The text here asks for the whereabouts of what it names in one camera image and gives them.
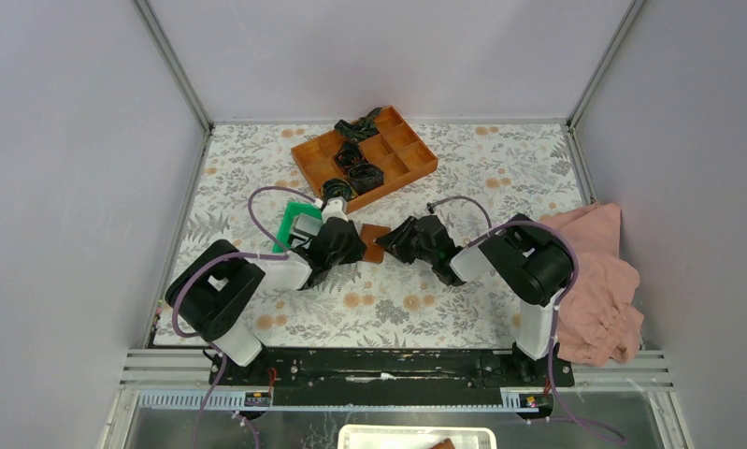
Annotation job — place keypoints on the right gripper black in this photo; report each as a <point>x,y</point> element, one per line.
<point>397,243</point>

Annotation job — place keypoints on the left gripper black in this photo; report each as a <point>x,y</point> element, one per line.
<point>358,249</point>

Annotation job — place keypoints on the brown leather card holder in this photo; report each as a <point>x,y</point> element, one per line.
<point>369,233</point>

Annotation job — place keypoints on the green plastic card box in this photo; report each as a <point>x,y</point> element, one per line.
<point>301,222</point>

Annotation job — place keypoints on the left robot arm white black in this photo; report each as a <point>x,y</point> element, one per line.
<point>211,294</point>

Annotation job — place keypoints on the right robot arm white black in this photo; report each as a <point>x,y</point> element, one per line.
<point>531,258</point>

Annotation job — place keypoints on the black items in tray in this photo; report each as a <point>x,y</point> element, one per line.
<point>361,174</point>

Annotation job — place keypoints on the orange wooden compartment tray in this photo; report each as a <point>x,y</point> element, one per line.
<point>397,150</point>

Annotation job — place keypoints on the pink crumpled cloth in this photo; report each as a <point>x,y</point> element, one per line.
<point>597,319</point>

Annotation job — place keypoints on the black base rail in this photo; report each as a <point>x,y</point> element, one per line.
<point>332,377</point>

